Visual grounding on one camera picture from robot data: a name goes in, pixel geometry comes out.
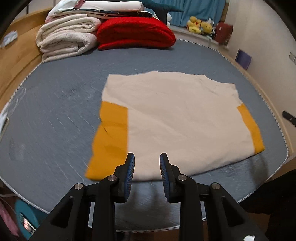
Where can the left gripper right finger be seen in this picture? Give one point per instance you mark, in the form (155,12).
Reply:
(169,175)

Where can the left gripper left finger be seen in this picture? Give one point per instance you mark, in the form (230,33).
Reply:
(124,174)

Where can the beige and orange garment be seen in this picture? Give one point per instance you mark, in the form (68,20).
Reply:
(201,124)

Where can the white folded clothes stack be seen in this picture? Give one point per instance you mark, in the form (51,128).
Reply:
(98,9)

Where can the red folded blanket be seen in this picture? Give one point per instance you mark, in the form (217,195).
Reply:
(134,32)

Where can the yellow plush toys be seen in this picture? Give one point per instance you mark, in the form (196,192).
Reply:
(197,26)

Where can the cream folded blanket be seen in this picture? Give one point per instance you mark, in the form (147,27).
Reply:
(66,37)

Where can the white plush toy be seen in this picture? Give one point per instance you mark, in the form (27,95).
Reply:
(168,19)

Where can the teal plush toy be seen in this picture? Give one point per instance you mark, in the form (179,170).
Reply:
(160,8)

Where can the blue curtain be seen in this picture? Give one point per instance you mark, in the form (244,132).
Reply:
(201,9)

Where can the white item on headboard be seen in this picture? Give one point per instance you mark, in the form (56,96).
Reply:
(10,37)

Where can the wall switch plates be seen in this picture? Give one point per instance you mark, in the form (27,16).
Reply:
(292,57)

